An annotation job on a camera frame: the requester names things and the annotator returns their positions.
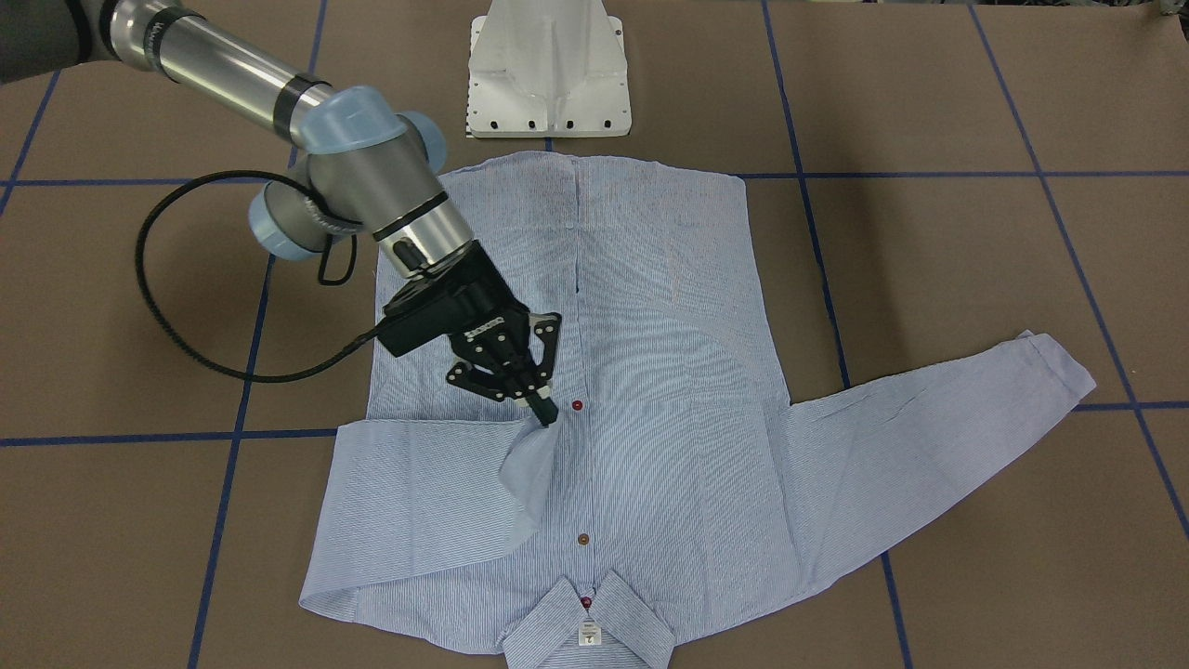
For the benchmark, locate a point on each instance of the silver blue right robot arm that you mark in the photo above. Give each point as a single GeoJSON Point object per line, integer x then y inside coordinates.
{"type": "Point", "coordinates": [364, 169]}

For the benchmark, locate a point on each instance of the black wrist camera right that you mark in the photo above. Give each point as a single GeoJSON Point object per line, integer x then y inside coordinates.
{"type": "Point", "coordinates": [420, 312]}

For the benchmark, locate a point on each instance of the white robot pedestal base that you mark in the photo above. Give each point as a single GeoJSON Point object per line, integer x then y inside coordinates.
{"type": "Point", "coordinates": [548, 69]}

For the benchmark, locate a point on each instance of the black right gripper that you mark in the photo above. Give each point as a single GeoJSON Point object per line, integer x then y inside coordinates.
{"type": "Point", "coordinates": [482, 290]}

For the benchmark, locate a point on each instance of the light blue striped shirt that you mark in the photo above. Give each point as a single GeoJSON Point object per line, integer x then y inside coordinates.
{"type": "Point", "coordinates": [680, 492]}

